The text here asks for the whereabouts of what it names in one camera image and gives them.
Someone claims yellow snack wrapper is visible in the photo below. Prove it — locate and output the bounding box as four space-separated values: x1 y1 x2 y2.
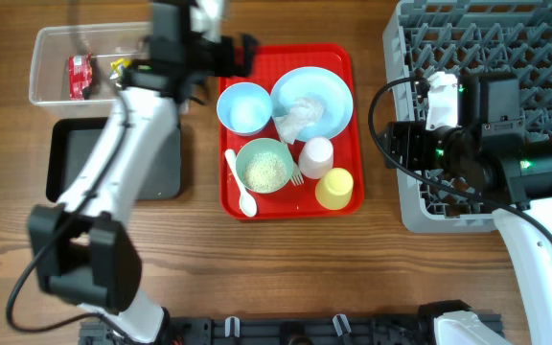
109 58 131 81

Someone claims white tissue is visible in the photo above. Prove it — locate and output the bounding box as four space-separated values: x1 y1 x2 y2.
274 97 324 144

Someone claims green bowl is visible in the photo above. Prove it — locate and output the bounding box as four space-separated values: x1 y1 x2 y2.
236 138 293 195

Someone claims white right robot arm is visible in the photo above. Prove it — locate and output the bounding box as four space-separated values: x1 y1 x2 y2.
371 72 552 344

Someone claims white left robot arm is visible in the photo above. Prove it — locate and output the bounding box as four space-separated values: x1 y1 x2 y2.
6 33 259 344

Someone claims grey dishwasher rack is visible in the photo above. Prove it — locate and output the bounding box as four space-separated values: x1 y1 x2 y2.
382 0 552 233

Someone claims clear plastic waste bin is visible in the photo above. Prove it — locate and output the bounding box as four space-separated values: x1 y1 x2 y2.
29 22 151 118

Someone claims light blue bowl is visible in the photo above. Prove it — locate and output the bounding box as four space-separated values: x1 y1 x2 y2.
217 82 273 136

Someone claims light blue plate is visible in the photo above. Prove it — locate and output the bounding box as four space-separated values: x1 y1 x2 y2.
270 66 354 142

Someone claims red serving tray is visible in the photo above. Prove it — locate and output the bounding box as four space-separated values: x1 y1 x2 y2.
218 43 364 220

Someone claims red snack wrapper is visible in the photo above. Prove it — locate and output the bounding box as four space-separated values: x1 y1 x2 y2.
68 54 93 101

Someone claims white plastic cup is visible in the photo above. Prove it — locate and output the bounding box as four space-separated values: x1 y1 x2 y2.
298 137 334 179

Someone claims white plastic fork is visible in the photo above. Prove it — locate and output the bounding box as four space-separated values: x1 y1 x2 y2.
279 136 304 186

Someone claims black rectangular tray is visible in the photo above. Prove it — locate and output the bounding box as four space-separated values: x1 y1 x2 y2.
45 117 182 202

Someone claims white plastic spoon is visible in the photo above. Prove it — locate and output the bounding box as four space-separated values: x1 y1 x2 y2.
224 149 258 218

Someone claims yellow plastic cup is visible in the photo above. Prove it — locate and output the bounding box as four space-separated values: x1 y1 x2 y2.
315 168 354 210

